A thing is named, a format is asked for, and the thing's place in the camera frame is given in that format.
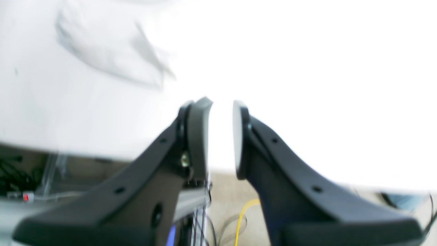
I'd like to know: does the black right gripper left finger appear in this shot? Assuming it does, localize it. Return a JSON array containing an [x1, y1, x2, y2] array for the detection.
[[12, 97, 213, 246]]

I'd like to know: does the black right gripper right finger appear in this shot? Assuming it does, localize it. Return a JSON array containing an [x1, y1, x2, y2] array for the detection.
[[233, 100, 424, 246]]

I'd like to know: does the white t-shirt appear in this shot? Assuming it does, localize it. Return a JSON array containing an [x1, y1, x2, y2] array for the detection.
[[55, 7, 176, 90]]

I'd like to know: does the yellow cable on floor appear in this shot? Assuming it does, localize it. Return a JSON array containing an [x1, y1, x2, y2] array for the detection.
[[234, 199, 261, 246]]

